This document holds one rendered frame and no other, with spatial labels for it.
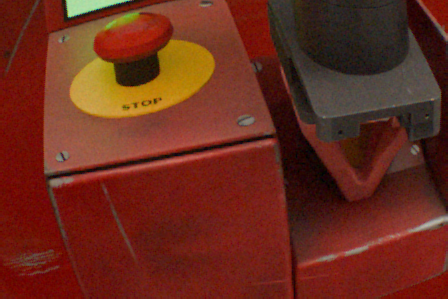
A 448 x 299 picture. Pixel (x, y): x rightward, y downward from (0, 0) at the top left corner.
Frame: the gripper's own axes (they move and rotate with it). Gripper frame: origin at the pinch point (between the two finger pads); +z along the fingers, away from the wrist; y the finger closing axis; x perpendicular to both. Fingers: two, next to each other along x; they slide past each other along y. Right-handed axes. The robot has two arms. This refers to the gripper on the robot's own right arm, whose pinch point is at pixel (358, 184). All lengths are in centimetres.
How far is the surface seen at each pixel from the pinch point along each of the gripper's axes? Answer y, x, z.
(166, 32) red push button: 3.2, 8.2, -8.6
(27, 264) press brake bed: 22.0, 23.0, 25.6
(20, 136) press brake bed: 23.9, 20.0, 12.8
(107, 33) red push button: 3.9, 11.0, -8.8
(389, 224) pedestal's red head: -3.3, -1.1, 0.2
